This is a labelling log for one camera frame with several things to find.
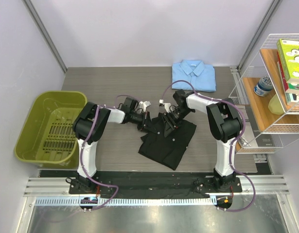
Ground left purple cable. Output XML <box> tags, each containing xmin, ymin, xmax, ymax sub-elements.
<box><xmin>49</xmin><ymin>94</ymin><xmax>145</xmax><ymax>223</ymax></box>

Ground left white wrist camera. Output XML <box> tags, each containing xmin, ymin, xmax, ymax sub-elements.
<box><xmin>139</xmin><ymin>101</ymin><xmax>151</xmax><ymax>112</ymax></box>

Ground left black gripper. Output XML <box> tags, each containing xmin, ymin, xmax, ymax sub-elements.
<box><xmin>129</xmin><ymin>110</ymin><xmax>156</xmax><ymax>133</ymax></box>

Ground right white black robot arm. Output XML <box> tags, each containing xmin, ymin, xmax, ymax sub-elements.
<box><xmin>159</xmin><ymin>90</ymin><xmax>245</xmax><ymax>192</ymax></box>

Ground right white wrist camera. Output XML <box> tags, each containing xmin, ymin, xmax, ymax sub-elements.
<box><xmin>159</xmin><ymin>99</ymin><xmax>172</xmax><ymax>113</ymax></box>

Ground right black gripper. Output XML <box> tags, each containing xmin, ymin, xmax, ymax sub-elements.
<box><xmin>161</xmin><ymin>107</ymin><xmax>193</xmax><ymax>137</ymax></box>

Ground stacked books under green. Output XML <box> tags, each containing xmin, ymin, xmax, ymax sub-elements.
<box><xmin>277</xmin><ymin>50</ymin><xmax>299</xmax><ymax>106</ymax></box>

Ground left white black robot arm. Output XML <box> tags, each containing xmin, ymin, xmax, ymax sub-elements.
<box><xmin>68</xmin><ymin>96</ymin><xmax>151</xmax><ymax>194</ymax></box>

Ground black long sleeve shirt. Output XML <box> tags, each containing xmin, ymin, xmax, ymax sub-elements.
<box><xmin>139</xmin><ymin>113</ymin><xmax>196</xmax><ymax>170</ymax></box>

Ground pale green plastic object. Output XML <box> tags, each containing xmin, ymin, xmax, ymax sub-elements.
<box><xmin>268</xmin><ymin>95</ymin><xmax>284</xmax><ymax>115</ymax></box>

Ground slotted white cable duct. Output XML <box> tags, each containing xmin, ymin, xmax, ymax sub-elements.
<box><xmin>35</xmin><ymin>196</ymin><xmax>217</xmax><ymax>207</ymax></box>

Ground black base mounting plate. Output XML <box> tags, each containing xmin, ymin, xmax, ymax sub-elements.
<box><xmin>40</xmin><ymin>170</ymin><xmax>242</xmax><ymax>199</ymax></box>

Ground green book on top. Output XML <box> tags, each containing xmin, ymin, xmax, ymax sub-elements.
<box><xmin>277</xmin><ymin>38</ymin><xmax>299</xmax><ymax>84</ymax></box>

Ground olive green plastic basket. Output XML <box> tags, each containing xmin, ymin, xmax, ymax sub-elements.
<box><xmin>14</xmin><ymin>91</ymin><xmax>87</xmax><ymax>169</ymax></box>

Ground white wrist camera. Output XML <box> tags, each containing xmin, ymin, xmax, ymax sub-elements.
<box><xmin>159</xmin><ymin>99</ymin><xmax>172</xmax><ymax>113</ymax></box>
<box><xmin>139</xmin><ymin>101</ymin><xmax>151</xmax><ymax>112</ymax></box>

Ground white wire shelf rack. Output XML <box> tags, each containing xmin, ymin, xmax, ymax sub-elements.
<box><xmin>229</xmin><ymin>33</ymin><xmax>299</xmax><ymax>154</ymax></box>

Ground folded light blue shirt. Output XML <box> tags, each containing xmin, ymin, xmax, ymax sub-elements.
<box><xmin>172</xmin><ymin>60</ymin><xmax>216</xmax><ymax>92</ymax></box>

